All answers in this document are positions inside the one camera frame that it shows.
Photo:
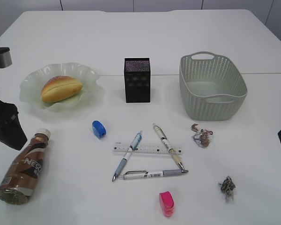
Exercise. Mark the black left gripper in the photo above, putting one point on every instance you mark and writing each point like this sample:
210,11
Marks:
11,132

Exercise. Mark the brown Nescafe coffee bottle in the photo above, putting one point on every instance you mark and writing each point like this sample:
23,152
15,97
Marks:
24,172

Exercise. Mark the golden bread roll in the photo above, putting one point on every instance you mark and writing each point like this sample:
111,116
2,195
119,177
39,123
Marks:
59,88

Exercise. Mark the grey paper scrap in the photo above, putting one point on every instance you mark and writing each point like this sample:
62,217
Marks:
227,188

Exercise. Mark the colourful paper scrap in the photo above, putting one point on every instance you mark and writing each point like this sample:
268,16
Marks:
201,136

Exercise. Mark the blue pencil sharpener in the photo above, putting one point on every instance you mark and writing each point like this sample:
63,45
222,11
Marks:
98,129

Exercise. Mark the green wavy glass plate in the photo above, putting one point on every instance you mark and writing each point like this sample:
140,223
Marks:
31,87

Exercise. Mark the grey-green plastic basket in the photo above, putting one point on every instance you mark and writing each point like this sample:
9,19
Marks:
211,89

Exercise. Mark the cream patterned pen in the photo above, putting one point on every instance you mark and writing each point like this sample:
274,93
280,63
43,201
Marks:
169,147

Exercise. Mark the grey white pen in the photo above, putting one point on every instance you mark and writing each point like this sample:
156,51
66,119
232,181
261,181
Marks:
130,175

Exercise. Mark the blue white pen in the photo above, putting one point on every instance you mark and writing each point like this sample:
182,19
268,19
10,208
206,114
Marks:
131,148

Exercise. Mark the pink pencil sharpener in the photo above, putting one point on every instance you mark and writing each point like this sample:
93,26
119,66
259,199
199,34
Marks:
167,203

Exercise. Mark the black mesh pen holder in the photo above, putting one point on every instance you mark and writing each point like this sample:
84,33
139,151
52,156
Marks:
137,74

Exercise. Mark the clear plastic ruler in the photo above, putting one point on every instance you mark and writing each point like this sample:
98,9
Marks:
146,148

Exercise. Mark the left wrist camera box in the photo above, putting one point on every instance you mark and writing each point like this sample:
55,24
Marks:
5,57

